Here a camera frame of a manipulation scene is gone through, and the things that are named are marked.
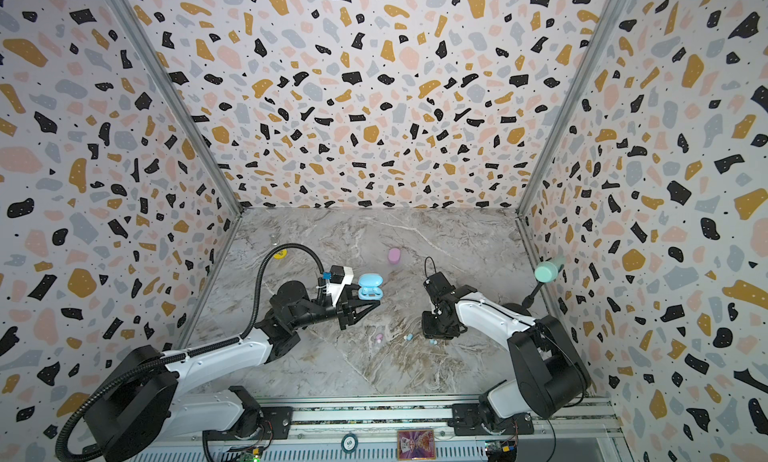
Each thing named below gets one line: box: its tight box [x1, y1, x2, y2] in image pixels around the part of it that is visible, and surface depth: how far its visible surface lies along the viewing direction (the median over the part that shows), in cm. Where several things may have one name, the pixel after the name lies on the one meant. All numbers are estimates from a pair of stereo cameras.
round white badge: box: [341, 433, 359, 454], surface depth 73 cm
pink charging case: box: [387, 247, 401, 265], surface depth 108 cm
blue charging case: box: [358, 273, 384, 301], surface depth 72 cm
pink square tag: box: [397, 430, 436, 461], surface depth 71 cm
